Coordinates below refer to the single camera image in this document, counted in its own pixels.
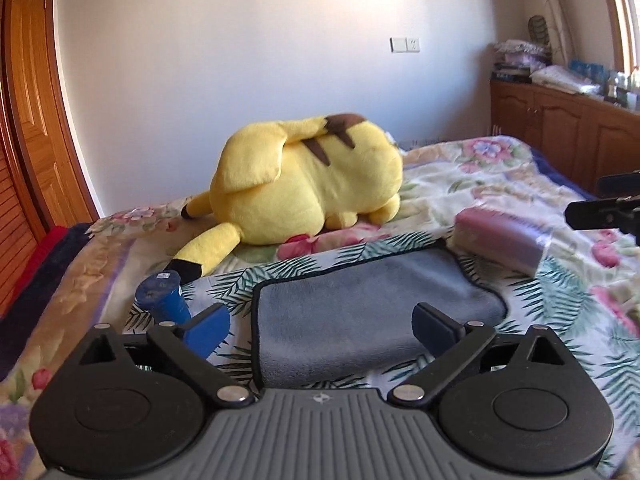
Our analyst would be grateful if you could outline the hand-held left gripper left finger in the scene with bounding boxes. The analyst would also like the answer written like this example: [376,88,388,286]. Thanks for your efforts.
[79,303,255,408]

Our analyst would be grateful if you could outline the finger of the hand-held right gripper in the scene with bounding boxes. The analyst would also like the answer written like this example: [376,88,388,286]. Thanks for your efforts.
[597,171,640,197]
[564,196,640,247]

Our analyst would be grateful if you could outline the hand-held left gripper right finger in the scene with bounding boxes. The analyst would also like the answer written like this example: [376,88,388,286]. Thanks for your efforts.
[387,302,579,408]

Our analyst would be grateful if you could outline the grey towel with black edge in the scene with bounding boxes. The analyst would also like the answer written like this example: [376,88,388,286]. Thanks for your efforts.
[251,247,509,392]

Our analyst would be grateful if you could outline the blue cylindrical bottle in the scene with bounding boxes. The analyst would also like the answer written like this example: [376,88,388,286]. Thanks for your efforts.
[133,269,194,327]

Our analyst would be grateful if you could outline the wooden cabinet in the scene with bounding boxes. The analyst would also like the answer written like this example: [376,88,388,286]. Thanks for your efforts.
[489,79,640,196]

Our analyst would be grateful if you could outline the floral bed blanket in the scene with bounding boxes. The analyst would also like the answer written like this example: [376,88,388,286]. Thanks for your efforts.
[0,135,640,480]

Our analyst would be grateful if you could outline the pink wrapped pack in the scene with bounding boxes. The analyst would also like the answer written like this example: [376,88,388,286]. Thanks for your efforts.
[452,207,552,277]

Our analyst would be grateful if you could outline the white folded cloth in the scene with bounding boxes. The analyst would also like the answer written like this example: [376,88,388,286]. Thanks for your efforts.
[529,64,603,96]

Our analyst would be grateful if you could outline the stack of folded cloths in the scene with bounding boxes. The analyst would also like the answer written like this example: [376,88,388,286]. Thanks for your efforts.
[492,39,553,84]

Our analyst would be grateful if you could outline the dark vase with branches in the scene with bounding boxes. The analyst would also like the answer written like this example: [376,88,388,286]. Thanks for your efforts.
[528,0,571,63]

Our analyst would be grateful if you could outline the yellow plush toy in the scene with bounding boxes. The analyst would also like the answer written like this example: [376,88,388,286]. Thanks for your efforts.
[170,112,405,279]

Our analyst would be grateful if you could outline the dark blue and red blanket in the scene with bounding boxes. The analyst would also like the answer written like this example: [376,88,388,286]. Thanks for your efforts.
[0,223,101,381]

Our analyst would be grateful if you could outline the wooden door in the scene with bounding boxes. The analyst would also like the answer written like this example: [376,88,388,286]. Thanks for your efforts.
[0,0,100,261]

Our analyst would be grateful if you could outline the wooden window frame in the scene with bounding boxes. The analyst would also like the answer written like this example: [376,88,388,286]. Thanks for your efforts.
[596,0,640,75]

